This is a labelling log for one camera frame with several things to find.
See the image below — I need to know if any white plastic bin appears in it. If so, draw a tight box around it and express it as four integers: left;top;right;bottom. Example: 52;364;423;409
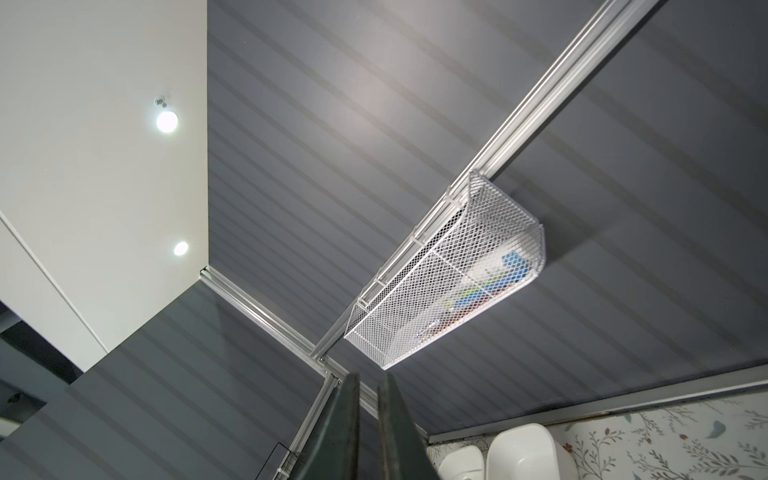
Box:
486;423;579;480

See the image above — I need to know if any white wire mesh basket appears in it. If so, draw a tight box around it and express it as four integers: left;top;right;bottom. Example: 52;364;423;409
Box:
344;171;546;370

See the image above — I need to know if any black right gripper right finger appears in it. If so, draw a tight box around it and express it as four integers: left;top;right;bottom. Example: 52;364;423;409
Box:
377;373;438;480

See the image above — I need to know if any black wire wall basket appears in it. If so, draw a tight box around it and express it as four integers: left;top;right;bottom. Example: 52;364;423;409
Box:
254;442;299;480

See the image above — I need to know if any ceiling spot light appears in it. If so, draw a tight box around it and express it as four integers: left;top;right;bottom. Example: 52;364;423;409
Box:
173;241;189;256
154;96;179;134

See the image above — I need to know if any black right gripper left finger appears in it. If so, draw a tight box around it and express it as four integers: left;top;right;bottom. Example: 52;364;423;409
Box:
299;373;360;480

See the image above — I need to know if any white bin with yellow cable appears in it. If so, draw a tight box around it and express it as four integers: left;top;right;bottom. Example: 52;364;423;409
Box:
437;445;485;480

